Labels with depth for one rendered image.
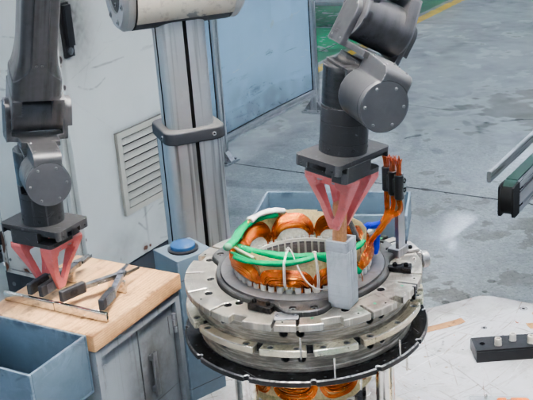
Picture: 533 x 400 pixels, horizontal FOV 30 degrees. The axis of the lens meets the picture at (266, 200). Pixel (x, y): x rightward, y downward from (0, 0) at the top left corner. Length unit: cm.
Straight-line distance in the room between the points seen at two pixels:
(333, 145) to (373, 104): 11
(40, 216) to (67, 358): 20
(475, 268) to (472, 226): 42
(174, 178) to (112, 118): 194
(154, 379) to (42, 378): 24
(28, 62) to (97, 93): 234
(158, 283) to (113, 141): 229
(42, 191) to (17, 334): 22
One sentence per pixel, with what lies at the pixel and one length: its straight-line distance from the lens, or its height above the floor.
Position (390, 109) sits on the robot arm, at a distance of 106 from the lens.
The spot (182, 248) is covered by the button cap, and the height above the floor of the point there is 104.
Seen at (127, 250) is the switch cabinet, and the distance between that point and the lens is 383.
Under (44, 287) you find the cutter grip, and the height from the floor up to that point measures 109.
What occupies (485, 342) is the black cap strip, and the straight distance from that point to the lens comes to 176.
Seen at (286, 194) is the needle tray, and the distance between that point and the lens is 171.
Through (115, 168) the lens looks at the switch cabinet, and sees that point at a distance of 371.
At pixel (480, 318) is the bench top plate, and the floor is 78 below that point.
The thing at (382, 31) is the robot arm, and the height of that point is 144.
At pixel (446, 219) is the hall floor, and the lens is 437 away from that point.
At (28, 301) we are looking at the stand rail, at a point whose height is 107.
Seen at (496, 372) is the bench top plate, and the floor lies 78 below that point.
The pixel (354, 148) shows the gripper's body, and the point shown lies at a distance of 114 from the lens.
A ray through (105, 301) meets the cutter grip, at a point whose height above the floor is 109.
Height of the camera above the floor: 166
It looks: 21 degrees down
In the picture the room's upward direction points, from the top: 4 degrees counter-clockwise
